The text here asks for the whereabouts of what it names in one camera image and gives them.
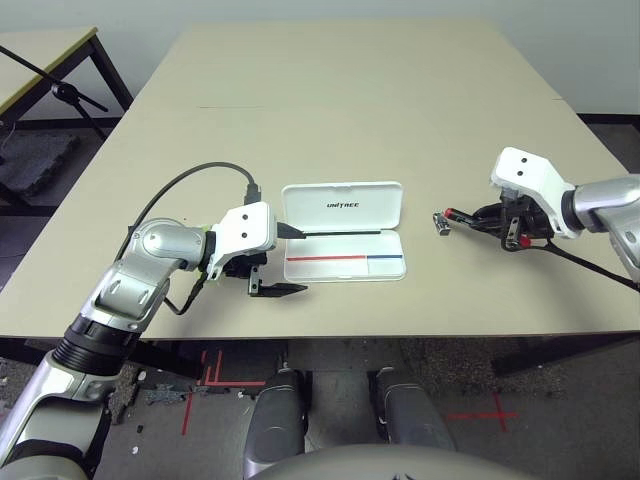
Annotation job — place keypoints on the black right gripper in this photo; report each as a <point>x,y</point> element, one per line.
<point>535,225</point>

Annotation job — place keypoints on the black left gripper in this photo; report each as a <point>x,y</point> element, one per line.
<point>242,267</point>

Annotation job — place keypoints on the black marker with red cap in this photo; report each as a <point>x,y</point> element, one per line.
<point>452,213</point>

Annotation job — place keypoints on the small silver black binder clip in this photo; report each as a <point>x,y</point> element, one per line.
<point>441,225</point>

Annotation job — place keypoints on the white plastic pencil case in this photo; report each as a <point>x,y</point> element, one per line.
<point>375,210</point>

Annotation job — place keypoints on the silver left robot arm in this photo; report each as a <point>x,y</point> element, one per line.
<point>150,270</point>

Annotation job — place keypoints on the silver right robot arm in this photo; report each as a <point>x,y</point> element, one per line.
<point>605,200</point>

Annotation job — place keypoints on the speckled grey floor mat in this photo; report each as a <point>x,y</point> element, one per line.
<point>440,360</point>
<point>125,395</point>

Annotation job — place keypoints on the grey robot left leg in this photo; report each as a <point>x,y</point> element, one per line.
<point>275,415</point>

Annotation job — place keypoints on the grey robot leg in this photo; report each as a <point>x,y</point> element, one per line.
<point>275,415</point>
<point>410,415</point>

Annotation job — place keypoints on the black table base beam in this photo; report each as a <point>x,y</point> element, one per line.
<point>165,360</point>

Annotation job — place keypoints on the grey robot right leg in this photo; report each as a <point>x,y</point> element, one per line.
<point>410,415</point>

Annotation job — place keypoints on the grey robot torso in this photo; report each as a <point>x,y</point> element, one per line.
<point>380,467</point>

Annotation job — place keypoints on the dark foam floor mat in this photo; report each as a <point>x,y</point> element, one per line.
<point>35,160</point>

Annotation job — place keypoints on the black tripod stand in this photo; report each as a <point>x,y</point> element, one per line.
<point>62,91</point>

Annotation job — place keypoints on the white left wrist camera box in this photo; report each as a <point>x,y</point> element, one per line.
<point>250,225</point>

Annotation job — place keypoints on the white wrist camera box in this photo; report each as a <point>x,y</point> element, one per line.
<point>250,225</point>
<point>525,170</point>

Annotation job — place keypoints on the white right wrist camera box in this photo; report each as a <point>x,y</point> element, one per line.
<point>525,170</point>

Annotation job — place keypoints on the beige side table black frame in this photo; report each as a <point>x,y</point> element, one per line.
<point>30,55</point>

